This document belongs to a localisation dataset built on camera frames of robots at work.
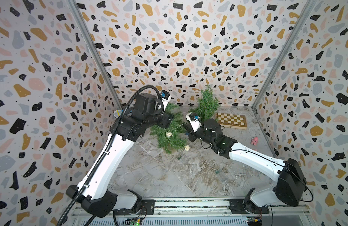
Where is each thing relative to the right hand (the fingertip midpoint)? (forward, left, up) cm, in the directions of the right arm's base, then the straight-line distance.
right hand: (185, 125), depth 75 cm
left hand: (-1, +7, +12) cm, 14 cm away
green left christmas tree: (-3, +6, -7) cm, 10 cm away
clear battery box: (-14, -20, -27) cm, 37 cm away
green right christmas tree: (+10, -12, +6) cm, 17 cm away
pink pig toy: (+8, -49, -27) cm, 57 cm away
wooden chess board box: (+26, -36, -26) cm, 51 cm away
